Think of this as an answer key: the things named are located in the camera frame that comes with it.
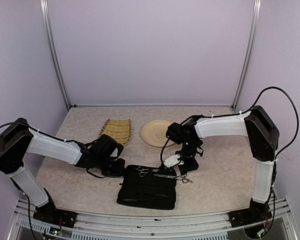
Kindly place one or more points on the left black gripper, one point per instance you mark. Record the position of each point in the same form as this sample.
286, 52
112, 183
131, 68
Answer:
119, 170

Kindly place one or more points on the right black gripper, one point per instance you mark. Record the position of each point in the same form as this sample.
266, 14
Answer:
194, 165

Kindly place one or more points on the thinning silver scissors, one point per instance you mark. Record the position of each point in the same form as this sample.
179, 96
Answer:
177, 178

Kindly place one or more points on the straight silver scissors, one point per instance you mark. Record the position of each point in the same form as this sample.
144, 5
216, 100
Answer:
144, 171

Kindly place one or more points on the black zip tool case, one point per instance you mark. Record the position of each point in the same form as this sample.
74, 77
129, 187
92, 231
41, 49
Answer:
150, 192

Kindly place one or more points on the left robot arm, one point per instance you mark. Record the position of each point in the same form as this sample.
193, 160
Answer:
19, 139

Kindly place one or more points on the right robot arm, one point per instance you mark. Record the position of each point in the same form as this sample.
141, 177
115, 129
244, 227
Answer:
224, 180

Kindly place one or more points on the woven bamboo tray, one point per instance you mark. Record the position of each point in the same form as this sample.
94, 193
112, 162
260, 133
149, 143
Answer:
119, 130

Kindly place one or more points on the cream round plate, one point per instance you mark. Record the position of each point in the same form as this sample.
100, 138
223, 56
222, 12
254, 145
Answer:
154, 132

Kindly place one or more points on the aluminium front rail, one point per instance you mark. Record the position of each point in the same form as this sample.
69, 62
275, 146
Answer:
208, 226

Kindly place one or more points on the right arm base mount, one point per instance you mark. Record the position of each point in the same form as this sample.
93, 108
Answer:
247, 216

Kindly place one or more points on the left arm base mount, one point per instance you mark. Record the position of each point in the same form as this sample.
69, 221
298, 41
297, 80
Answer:
59, 217

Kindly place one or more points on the right aluminium frame post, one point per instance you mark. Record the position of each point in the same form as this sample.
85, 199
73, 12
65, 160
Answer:
248, 54

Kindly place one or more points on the aluminium frame post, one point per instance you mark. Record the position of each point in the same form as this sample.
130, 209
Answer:
44, 5
248, 54

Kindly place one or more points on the left aluminium frame post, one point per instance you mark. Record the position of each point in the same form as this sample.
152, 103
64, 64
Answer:
44, 5

